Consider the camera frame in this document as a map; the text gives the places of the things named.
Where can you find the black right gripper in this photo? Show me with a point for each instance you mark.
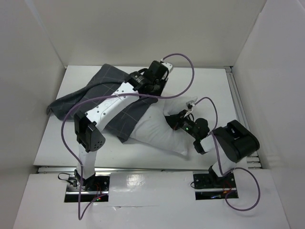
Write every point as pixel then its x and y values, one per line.
pixel 175 122

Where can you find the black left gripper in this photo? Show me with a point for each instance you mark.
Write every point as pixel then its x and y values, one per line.
pixel 164 82

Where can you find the white pillow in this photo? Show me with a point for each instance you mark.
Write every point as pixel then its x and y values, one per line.
pixel 153 129

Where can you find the dark grey checked pillowcase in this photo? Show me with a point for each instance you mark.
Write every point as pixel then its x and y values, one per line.
pixel 105 82

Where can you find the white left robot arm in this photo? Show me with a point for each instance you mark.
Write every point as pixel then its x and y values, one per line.
pixel 88 126

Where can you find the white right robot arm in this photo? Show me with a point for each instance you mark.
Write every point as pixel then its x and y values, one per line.
pixel 232 143

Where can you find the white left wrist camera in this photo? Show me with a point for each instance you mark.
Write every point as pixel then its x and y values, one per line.
pixel 168 65

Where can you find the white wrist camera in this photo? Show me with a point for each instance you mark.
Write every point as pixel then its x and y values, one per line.
pixel 168 65
pixel 190 105

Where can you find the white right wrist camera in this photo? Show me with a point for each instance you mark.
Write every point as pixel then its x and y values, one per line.
pixel 190 105

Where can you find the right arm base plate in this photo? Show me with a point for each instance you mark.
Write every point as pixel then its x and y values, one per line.
pixel 207 189

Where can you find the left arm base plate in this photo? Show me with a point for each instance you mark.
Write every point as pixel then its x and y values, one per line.
pixel 99 188

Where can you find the aluminium front rail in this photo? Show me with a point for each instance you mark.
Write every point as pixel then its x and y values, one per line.
pixel 44 170

